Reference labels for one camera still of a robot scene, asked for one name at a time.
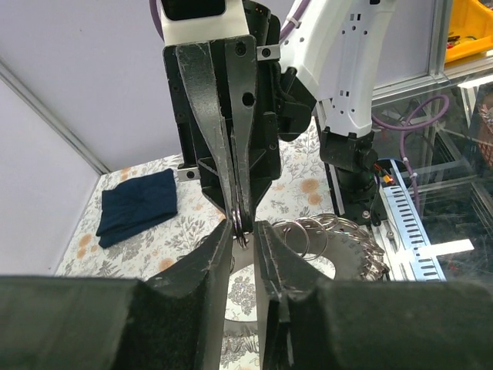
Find yellow plastic bin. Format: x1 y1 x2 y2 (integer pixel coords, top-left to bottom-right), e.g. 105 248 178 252
444 0 492 63

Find large metal keyring disc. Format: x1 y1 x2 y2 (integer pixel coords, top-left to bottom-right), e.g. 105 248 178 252
192 211 390 336

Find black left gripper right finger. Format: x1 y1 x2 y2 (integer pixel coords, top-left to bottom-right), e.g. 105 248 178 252
254 221 492 369

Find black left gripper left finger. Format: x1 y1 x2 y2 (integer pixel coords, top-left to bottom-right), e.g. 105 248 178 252
1 220 233 369

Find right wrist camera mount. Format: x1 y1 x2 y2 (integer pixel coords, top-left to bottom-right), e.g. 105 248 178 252
154 1 249 46

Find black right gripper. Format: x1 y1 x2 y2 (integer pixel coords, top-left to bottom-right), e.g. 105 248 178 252
163 36 281 231

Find white slotted cable duct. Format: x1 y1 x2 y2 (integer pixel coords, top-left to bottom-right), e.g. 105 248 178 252
382 160 446 282

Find dark blue folded cloth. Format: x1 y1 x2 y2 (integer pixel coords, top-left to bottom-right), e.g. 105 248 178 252
96 168 178 249

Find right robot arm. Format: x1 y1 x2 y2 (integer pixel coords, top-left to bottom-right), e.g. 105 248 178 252
149 1 396 233

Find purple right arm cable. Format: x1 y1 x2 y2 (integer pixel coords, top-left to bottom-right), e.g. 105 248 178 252
371 94 451 201

